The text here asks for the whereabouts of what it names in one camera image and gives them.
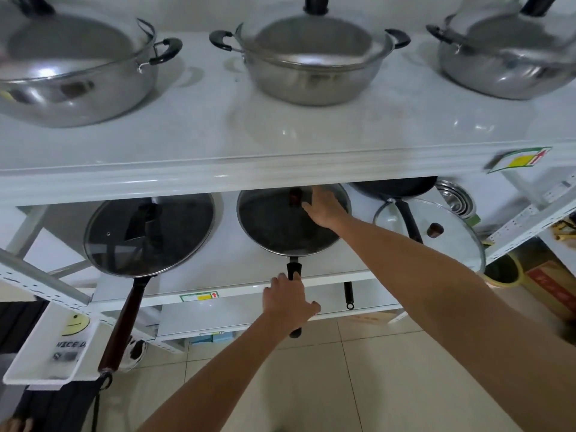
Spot person's left hand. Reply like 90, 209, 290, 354
263, 272, 322, 332

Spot person's right hand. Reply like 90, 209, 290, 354
301, 186, 352, 230

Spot glass lid with brown knob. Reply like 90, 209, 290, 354
237, 184, 352, 257
373, 199, 487, 275

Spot black-handled frying pan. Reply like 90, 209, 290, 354
237, 184, 352, 339

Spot person's right forearm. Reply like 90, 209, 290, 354
331, 216, 576, 432

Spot person's left forearm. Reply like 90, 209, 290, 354
137, 310, 294, 432

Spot white shelf unit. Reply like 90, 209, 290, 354
0, 30, 576, 353

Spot black frying pan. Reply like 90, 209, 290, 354
351, 175, 438, 245

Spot blue packets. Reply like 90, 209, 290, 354
189, 332, 236, 345

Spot glass lid with black knob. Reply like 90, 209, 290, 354
83, 192, 217, 279

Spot stack of steel bowls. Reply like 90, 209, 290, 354
434, 178, 477, 221

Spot steel lid with black knob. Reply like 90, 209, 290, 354
234, 0, 395, 71
443, 0, 576, 64

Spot black and white patterned item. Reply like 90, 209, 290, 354
121, 338, 149, 372

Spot yellow green bucket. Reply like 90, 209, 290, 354
483, 251, 526, 290

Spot white perforated metal rack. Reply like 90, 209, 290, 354
483, 168, 576, 266

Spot cardboard box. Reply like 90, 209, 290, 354
524, 260, 576, 323

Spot yellow item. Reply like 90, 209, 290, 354
551, 217, 576, 242

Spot large steel pot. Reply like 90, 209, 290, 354
0, 30, 183, 129

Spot white plastic tray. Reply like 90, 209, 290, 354
2, 300, 113, 386

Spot black fabric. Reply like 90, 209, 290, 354
0, 298, 105, 432

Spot large steel pot lid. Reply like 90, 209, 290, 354
0, 0, 157, 82

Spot steel pot with black handles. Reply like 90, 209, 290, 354
426, 24, 576, 101
209, 28, 411, 107

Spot wok with brown wooden handle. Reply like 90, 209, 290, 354
83, 192, 217, 391

